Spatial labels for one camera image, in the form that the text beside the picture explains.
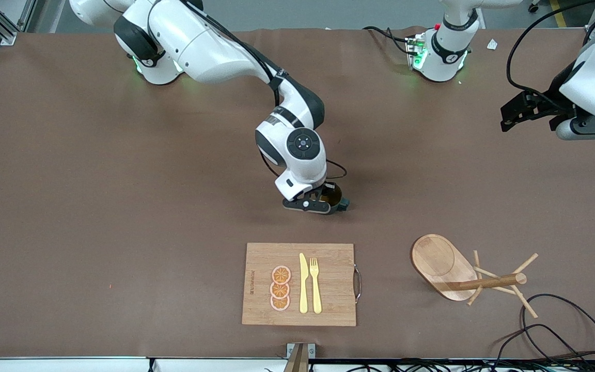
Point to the yellow plastic fork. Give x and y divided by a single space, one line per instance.
316 294

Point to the dark green mug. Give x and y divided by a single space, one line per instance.
334 194

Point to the yellow plastic knife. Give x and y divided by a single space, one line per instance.
303 289

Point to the orange slice toy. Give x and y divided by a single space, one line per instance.
281 274
280 304
279 291

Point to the white paper scrap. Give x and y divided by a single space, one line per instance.
492 44

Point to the green lit interface box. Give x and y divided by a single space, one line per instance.
417 54

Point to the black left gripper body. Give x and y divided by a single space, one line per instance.
549 102

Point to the metal bracket with brown strip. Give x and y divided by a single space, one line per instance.
300 356

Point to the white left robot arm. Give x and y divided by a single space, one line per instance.
447 57

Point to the wooden mug rack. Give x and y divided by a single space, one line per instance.
439 261

